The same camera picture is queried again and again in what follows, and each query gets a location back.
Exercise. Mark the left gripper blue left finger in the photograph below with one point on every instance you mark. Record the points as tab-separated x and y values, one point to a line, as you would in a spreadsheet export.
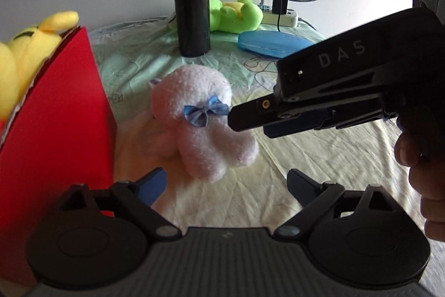
150	187

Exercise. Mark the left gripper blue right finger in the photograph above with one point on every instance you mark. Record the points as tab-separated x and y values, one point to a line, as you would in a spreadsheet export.
303	188

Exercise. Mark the white rabbit plush blue bow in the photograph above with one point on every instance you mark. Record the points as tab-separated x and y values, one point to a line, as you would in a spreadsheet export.
186	125

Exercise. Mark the yellow tiger plush red shirt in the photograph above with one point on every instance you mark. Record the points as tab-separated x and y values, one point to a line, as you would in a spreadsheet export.
22	56

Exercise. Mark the person's right hand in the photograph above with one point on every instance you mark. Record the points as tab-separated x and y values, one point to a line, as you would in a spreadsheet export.
426	176

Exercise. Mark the green cartoon bed sheet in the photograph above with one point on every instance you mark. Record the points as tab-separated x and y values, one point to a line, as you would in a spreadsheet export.
130	55

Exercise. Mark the red cardboard box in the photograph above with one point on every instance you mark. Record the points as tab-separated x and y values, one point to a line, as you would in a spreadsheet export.
63	134

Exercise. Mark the white power strip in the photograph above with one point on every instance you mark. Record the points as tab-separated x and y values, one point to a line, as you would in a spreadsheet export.
289	19

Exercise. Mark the blue glasses case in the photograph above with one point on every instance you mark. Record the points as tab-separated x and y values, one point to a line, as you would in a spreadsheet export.
272	44

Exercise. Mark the green frog plush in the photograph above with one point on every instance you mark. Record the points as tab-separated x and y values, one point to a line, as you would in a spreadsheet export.
234	17

